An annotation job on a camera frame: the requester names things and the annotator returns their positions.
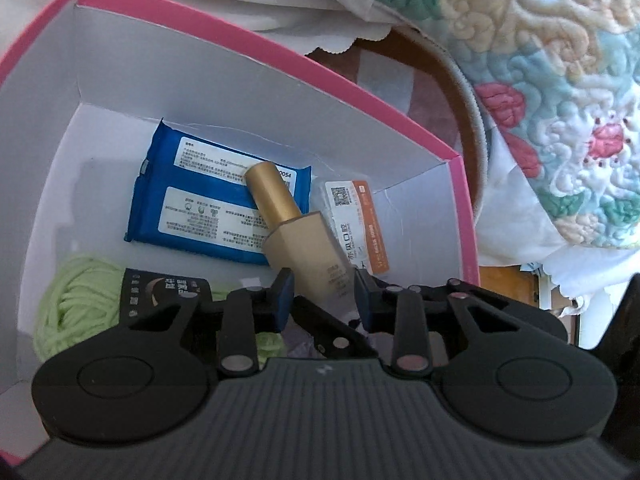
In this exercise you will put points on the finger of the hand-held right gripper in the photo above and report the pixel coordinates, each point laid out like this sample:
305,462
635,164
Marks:
545,322
325,327

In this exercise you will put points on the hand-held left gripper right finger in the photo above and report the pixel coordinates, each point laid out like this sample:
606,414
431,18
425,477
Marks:
364,305

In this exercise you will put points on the pink cardboard box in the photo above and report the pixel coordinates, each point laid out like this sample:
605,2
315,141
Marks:
200,85

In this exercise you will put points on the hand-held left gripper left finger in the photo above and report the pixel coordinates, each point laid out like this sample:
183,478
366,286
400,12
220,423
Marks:
283,297

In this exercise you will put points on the orange and white card packet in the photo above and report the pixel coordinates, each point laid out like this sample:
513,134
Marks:
360,230

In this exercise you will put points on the purple plush toy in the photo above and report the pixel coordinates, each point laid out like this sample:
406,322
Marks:
300,347

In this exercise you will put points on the floral quilt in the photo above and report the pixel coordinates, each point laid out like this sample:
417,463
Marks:
550,60

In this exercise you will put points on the gold cosmetic bottle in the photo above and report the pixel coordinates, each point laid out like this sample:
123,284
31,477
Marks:
280,195

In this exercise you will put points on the blue wet wipes packet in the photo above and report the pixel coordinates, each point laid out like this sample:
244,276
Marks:
150,210

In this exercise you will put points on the green yarn skein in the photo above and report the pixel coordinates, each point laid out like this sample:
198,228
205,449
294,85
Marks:
75,300

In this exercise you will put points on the round glass-top table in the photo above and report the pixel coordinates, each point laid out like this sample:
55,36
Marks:
475,125

